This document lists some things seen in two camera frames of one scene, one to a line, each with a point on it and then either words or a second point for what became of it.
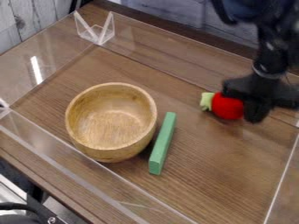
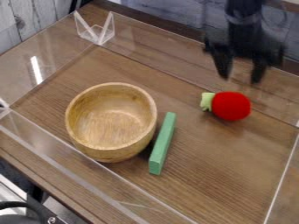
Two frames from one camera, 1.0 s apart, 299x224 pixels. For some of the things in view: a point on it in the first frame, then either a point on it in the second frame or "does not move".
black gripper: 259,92 -> 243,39
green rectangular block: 155,159 does not move
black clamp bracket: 43,215 does not move
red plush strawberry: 222,107 does not move
